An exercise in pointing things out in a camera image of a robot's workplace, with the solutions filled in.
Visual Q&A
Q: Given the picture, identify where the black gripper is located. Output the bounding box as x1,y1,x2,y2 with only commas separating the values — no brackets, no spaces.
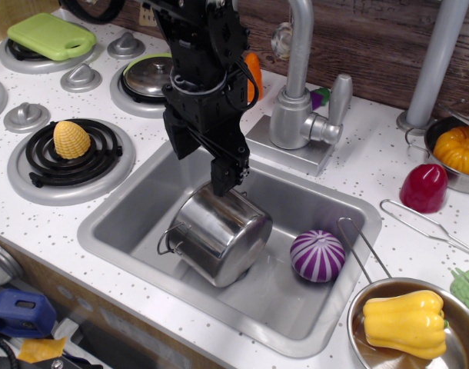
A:
162,82,249,197

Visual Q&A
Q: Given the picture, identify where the stainless steel pot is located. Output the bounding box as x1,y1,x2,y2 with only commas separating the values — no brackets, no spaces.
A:
157,182,273,288

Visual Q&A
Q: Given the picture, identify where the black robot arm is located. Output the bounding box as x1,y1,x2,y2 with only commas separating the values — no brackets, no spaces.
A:
148,1,258,196

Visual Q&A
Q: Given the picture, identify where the silver pot lid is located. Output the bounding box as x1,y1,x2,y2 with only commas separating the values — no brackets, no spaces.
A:
123,56,172,98

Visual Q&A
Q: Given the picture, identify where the stainless steel sink basin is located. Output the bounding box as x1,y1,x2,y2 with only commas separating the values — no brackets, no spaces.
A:
78,144,381,358

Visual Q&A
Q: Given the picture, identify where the silver toy faucet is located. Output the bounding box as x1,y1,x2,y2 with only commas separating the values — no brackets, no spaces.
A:
247,1,353,176

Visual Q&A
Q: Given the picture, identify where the orange toy carrot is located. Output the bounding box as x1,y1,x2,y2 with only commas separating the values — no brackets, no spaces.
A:
244,52,264,103

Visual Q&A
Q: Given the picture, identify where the purple toy eggplant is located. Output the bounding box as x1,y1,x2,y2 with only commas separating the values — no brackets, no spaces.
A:
310,87,331,110

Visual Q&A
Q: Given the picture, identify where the yellow toy corn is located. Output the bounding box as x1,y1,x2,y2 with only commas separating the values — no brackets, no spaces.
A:
53,121,91,159

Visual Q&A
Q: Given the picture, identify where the silver stove knob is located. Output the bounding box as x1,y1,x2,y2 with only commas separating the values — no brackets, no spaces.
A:
107,32,145,60
3,102,50,134
60,63,102,93

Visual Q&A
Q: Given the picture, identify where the clear round faucet knob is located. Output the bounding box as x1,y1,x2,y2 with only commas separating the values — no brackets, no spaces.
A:
271,22,293,60

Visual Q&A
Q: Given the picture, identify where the purple striped toy onion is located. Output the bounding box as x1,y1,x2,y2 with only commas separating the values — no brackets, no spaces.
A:
290,230,346,283

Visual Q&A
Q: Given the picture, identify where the black front stove burner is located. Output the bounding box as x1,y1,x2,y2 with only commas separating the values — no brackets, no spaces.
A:
7,118,135,206

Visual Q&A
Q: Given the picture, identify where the green toy cutting board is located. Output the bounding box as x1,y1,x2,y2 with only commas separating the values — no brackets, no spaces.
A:
7,13,96,62

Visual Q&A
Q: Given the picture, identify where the rear left stove burner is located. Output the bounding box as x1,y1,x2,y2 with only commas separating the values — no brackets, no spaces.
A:
0,38,95,75

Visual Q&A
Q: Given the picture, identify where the red toy bell pepper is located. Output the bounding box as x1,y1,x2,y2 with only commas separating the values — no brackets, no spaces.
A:
399,164,448,214

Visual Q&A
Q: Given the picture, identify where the silver oven knob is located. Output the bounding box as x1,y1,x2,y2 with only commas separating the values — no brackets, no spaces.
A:
0,246,24,286

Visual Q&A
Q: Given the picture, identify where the blue clamp tool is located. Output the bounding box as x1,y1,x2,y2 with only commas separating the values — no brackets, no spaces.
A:
0,289,57,338

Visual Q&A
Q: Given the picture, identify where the orange toy pumpkin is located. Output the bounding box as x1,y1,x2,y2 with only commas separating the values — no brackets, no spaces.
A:
433,126,469,175

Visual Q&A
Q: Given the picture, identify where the yellow tape piece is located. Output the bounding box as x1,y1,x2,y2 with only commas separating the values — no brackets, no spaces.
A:
17,337,67,364

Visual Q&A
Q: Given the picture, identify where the yellow toy bell pepper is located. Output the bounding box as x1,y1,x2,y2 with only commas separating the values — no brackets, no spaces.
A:
363,290,448,360

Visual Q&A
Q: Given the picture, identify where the grey vertical pole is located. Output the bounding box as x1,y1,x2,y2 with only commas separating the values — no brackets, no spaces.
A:
397,0,469,131

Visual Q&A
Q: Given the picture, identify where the beige wall outlet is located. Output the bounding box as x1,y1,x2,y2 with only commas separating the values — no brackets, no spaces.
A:
138,3,157,27

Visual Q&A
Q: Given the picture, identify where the wire utensil handle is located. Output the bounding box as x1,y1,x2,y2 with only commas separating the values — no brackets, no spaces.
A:
380,199,469,254

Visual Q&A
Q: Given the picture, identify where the steel pot with handle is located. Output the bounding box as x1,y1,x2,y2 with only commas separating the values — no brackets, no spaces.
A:
405,117,469,194

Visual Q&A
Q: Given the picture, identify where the steel saucepan with long handle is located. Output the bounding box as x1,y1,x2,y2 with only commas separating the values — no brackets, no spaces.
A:
336,216,469,369

